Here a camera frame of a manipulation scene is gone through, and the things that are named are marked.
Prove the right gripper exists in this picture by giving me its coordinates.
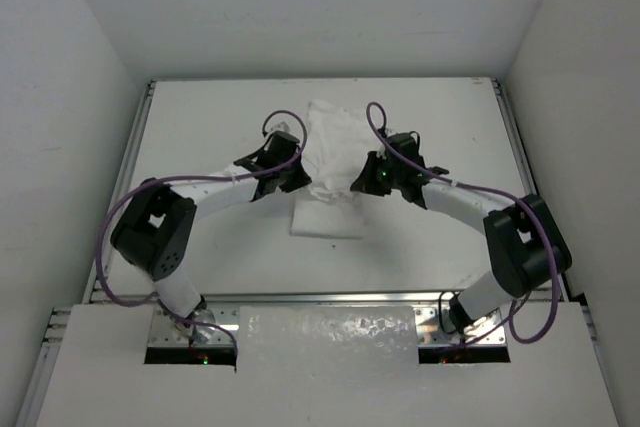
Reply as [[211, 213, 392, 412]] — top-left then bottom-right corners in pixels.
[[353, 150, 404, 196]]

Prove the white t-shirt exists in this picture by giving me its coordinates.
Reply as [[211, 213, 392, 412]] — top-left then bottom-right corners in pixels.
[[290, 99, 380, 239]]

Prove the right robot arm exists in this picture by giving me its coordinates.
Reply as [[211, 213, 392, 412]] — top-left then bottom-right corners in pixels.
[[350, 129, 572, 333]]

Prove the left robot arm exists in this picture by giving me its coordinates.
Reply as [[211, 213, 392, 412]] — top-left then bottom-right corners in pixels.
[[110, 131, 311, 323]]

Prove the white front cover panel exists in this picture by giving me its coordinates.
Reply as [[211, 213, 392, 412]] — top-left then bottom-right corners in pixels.
[[38, 304, 616, 426]]

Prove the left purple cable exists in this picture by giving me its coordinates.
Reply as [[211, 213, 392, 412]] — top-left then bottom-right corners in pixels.
[[93, 109, 307, 348]]

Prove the purple cable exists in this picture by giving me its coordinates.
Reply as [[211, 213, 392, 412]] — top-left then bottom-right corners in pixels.
[[366, 101, 559, 348], [93, 109, 307, 348]]

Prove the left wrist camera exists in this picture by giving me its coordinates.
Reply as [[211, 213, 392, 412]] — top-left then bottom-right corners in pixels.
[[267, 121, 291, 134]]

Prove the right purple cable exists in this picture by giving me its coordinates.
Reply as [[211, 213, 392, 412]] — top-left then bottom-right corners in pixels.
[[366, 101, 559, 348]]

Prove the aluminium table frame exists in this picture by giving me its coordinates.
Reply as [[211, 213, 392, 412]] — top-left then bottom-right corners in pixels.
[[14, 77, 601, 427]]

